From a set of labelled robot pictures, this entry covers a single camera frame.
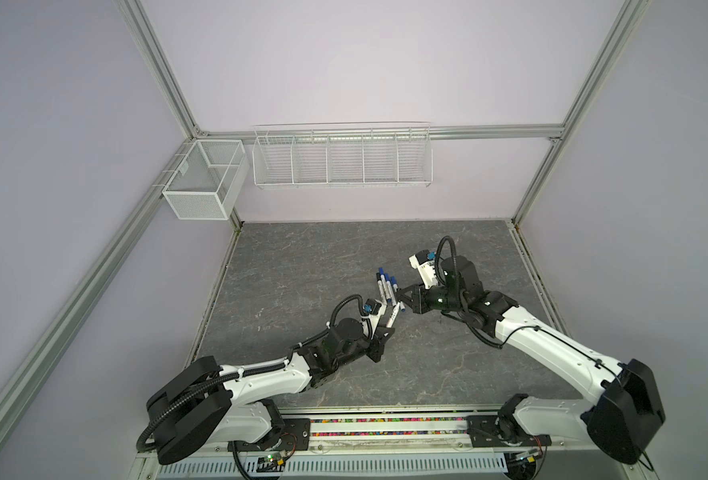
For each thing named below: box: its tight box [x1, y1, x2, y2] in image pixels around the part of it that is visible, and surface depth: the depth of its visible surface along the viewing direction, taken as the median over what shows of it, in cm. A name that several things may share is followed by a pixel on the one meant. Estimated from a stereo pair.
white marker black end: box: [386, 300, 401, 328], surface depth 79 cm
